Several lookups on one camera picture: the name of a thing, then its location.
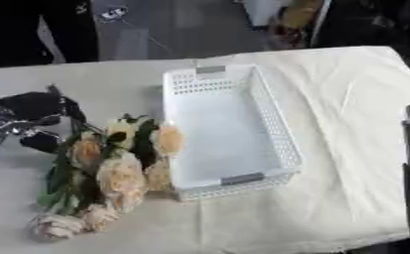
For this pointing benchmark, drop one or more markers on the person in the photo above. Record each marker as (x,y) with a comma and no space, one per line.
(17,29)

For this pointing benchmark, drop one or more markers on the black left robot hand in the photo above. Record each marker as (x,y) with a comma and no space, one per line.
(31,105)

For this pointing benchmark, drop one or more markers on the yellow brown bag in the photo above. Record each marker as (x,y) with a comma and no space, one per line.
(297,20)

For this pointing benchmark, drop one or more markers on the cream artificial flower bouquet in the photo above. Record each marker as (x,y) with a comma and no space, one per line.
(118,175)

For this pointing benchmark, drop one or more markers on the white perforated plastic basket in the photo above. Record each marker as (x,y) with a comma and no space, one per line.
(225,132)

